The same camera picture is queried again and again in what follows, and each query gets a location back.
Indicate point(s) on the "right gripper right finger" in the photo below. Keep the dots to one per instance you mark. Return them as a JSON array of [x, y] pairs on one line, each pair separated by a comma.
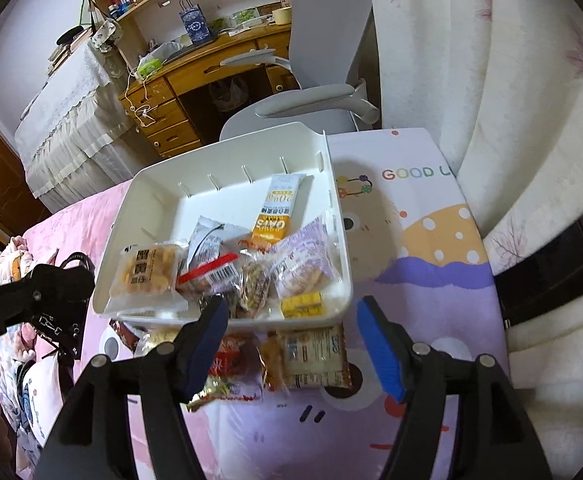
[[389, 348]]

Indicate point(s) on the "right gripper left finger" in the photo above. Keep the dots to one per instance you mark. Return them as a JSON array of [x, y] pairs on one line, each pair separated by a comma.
[[197, 343]]

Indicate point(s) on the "small red snack packet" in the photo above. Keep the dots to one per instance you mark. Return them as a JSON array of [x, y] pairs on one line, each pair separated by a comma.
[[236, 357]]

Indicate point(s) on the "dark red candy packet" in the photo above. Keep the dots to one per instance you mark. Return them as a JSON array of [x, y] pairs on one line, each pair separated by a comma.
[[127, 334]]

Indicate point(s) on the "crab roe noodle snack bag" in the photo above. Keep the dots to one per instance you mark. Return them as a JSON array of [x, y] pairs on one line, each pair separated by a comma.
[[146, 277]]

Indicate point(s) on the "grey white snack bag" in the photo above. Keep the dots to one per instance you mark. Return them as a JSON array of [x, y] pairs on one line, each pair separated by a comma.
[[212, 239]]

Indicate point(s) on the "purple print cracker bag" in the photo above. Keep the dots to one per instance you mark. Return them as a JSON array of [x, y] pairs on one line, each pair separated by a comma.
[[304, 260]]

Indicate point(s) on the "orange oats snack bar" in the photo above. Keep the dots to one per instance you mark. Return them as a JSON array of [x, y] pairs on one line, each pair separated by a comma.
[[273, 221]]

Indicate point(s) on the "orange dried fruit packet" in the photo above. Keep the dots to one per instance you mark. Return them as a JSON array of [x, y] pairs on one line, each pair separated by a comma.
[[272, 363]]

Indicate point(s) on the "mixed nuts clear packet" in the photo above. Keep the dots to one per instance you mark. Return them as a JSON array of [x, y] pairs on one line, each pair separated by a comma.
[[255, 286]]

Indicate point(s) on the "black leather handbag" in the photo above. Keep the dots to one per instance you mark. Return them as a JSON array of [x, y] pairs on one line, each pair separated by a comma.
[[61, 299]]

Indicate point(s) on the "green snack packet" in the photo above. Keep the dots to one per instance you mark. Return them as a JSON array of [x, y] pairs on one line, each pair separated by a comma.
[[215, 388]]

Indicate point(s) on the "rice cracker pack upper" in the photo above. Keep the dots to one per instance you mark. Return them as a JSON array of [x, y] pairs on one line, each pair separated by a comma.
[[153, 338]]

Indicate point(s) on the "pink bed cover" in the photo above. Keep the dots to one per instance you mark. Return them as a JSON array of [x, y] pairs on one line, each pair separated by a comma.
[[81, 227]]

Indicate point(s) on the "red strip snack packet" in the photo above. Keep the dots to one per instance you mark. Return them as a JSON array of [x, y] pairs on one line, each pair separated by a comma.
[[213, 277]]

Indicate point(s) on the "patterned pillow bedding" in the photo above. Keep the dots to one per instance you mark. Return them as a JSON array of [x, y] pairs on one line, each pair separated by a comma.
[[21, 374]]

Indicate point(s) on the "yellow small snack packet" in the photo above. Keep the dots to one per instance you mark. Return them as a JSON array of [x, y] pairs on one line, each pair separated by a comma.
[[308, 305]]

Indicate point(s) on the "cartoon printed play mat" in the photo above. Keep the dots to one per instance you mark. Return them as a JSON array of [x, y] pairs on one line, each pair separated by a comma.
[[410, 254]]

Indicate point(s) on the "wooden door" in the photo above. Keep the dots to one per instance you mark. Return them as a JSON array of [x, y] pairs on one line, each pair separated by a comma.
[[19, 210]]

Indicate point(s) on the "white plastic storage bin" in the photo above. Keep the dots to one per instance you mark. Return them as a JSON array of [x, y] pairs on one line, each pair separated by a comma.
[[228, 182]]

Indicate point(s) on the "lace covered furniture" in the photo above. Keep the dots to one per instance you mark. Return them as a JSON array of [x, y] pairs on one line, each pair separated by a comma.
[[75, 139]]

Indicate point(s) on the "wooden desk with drawers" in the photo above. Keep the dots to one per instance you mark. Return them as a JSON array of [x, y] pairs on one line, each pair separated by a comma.
[[185, 105]]

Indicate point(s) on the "green tissue pack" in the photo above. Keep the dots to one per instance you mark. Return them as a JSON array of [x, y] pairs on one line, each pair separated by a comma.
[[148, 67]]

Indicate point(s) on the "blue paper gift bag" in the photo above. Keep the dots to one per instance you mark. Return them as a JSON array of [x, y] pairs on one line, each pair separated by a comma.
[[195, 23]]

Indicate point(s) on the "white floral curtain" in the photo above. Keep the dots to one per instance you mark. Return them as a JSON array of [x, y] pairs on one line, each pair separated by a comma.
[[499, 85]]

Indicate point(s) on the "grey office chair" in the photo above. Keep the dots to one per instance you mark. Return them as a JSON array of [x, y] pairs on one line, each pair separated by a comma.
[[325, 40]]

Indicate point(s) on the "cream mug on desk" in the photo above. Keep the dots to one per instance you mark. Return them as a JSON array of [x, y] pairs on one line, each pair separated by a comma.
[[283, 16]]

